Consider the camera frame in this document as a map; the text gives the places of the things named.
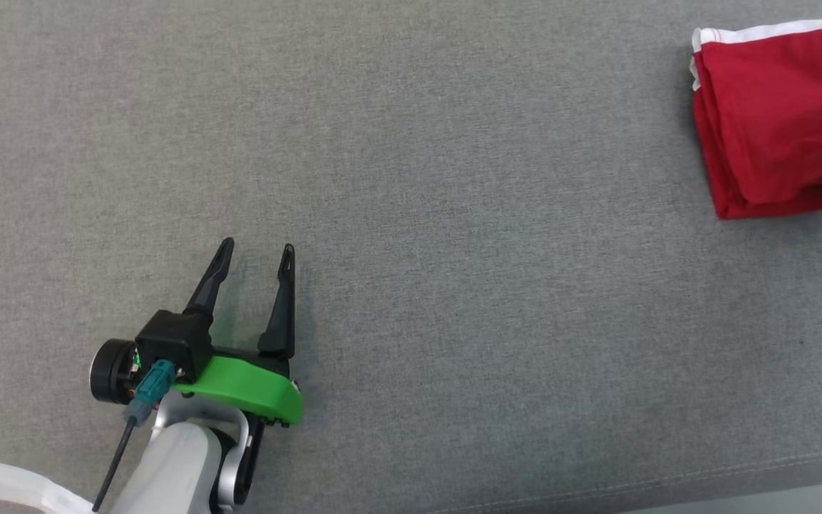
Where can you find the red shorts with white stripes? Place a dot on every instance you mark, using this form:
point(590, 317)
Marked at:
point(768, 121)

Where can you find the teal left camera connector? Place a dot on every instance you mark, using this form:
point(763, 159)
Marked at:
point(150, 392)

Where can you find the black cylindrical left gripper motor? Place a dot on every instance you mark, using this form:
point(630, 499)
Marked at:
point(108, 371)

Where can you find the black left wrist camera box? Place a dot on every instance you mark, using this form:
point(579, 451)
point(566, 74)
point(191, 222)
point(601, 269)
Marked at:
point(172, 343)

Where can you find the white tape strip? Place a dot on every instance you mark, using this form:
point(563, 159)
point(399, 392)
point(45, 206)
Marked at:
point(18, 489)

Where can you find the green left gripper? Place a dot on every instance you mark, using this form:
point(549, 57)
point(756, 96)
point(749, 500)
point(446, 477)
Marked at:
point(254, 389)

